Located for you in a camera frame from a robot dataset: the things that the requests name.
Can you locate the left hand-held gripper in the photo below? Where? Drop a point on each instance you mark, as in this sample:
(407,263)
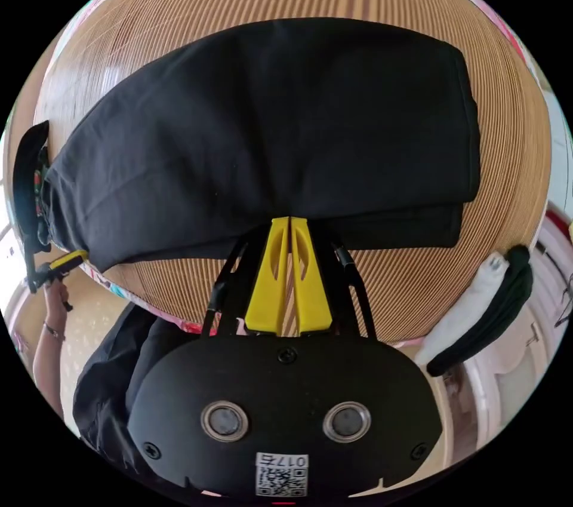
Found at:
(26,184)

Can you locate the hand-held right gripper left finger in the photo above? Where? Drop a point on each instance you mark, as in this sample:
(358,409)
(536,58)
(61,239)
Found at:
(264,301)

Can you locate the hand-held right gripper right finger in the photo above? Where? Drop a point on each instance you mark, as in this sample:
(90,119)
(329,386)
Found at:
(313,305)

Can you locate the black pants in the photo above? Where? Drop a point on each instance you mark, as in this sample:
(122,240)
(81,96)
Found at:
(277,122)

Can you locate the person's left forearm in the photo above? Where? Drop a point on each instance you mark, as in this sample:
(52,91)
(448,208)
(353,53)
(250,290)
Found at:
(48,363)

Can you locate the person's left hand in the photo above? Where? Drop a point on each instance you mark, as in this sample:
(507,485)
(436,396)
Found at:
(56,303)

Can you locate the pile of clothes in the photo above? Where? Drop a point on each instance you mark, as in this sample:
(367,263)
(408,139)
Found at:
(483,314)

